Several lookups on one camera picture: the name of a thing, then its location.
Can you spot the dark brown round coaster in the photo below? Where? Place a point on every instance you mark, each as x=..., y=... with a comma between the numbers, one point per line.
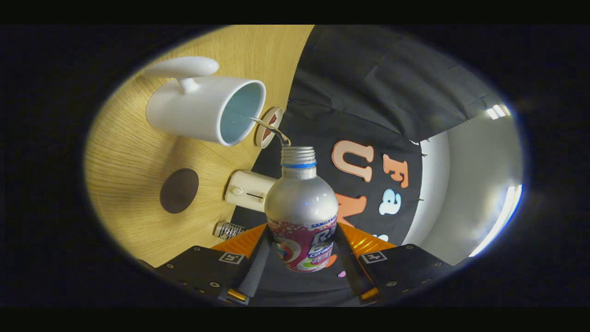
x=179, y=190

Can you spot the white toaster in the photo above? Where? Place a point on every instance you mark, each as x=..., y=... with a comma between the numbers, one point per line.
x=246, y=191

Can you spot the small white plate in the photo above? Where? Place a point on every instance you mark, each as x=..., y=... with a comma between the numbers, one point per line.
x=265, y=138

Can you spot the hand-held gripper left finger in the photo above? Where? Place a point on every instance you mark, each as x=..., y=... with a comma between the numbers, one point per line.
x=256, y=272

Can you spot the light wooden table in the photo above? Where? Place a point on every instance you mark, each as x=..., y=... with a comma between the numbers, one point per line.
x=120, y=161

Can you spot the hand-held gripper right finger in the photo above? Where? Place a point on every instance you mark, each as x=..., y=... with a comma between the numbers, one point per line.
x=352, y=272

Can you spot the narrow ceiling light strip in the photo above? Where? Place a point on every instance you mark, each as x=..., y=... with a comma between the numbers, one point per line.
x=496, y=112

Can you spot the silver juice bottle red label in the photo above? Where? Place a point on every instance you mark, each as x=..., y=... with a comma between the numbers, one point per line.
x=302, y=203

